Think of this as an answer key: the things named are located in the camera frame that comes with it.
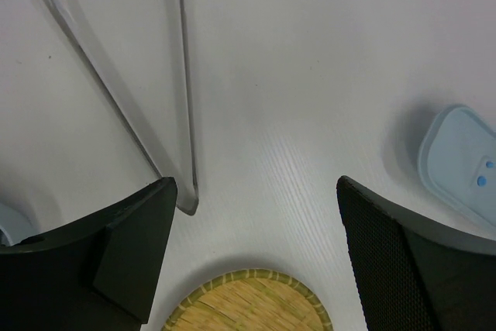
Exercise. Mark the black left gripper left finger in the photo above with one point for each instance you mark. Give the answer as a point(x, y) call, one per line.
point(99, 272)

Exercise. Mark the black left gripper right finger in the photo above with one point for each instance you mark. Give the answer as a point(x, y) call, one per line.
point(412, 272)

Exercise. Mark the light blue lunch box lid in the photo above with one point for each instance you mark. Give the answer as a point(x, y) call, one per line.
point(456, 163)

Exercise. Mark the metal tongs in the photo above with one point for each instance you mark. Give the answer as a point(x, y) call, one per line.
point(136, 55)

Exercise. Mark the light blue lunch box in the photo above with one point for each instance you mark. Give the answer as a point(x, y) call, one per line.
point(15, 227)

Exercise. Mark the round bamboo plate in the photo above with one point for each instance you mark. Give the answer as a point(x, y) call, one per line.
point(250, 299)

